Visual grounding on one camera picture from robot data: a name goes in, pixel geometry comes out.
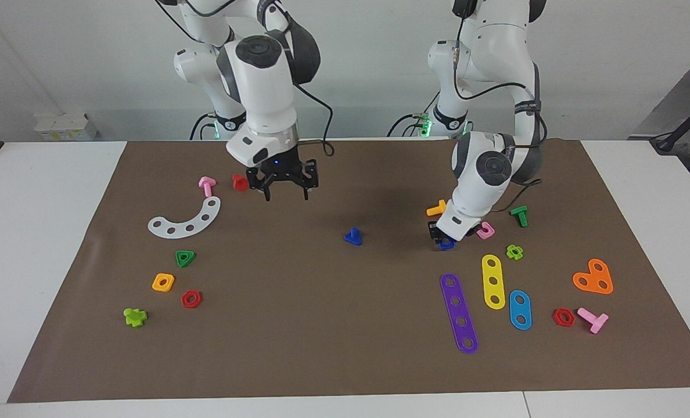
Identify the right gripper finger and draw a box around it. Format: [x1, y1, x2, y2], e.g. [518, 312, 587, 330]
[299, 160, 319, 201]
[246, 168, 273, 202]

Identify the yellow three-hole strip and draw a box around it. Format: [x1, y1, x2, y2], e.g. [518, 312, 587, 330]
[481, 254, 506, 310]

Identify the white curved perforated strip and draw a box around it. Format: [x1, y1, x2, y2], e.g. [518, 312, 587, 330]
[148, 196, 222, 239]

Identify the purple four-hole strip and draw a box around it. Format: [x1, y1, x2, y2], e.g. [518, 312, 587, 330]
[440, 273, 479, 355]

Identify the blue two-hole strip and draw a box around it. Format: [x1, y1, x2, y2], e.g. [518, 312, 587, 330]
[508, 290, 533, 331]

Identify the orange heart-shaped plate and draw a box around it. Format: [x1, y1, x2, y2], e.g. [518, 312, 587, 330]
[572, 258, 614, 295]

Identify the brown table mat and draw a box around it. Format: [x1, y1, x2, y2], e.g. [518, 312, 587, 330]
[7, 138, 690, 403]

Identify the white background box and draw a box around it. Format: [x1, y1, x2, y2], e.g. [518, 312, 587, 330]
[34, 112, 99, 142]

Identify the black stand pole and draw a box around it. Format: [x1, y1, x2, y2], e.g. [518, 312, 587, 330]
[628, 93, 690, 154]

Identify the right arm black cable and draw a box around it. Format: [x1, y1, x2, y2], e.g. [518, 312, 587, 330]
[290, 84, 335, 157]

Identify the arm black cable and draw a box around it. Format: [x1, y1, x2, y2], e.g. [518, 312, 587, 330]
[290, 84, 335, 157]
[452, 41, 550, 212]

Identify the black base cable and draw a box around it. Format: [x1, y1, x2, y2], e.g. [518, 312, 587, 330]
[190, 112, 217, 140]
[387, 93, 441, 138]

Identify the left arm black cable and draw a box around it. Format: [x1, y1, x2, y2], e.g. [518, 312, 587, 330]
[452, 41, 550, 212]

